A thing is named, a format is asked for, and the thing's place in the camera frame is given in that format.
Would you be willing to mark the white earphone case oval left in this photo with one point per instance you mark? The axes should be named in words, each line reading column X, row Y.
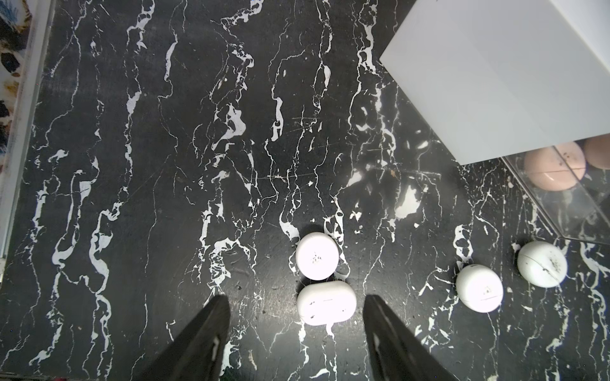
column 326, row 303

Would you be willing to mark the white earphone case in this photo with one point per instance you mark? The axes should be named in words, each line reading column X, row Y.
column 317, row 256
column 542, row 264
column 479, row 288

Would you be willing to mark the white earphone case middle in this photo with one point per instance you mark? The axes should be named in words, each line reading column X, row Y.
column 479, row 288

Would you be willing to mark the white mini drawer cabinet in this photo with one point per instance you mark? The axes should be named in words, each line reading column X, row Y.
column 496, row 78

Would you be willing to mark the white earphone case upper left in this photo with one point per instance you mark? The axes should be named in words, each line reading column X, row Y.
column 317, row 256

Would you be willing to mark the white earphone case right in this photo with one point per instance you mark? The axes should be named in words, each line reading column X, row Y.
column 542, row 264

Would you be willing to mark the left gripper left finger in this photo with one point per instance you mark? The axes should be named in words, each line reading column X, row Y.
column 197, row 352

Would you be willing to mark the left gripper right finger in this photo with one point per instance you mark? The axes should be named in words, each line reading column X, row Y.
column 395, row 353

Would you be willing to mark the pink earphone case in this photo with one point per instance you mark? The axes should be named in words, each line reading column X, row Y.
column 597, row 151
column 556, row 168

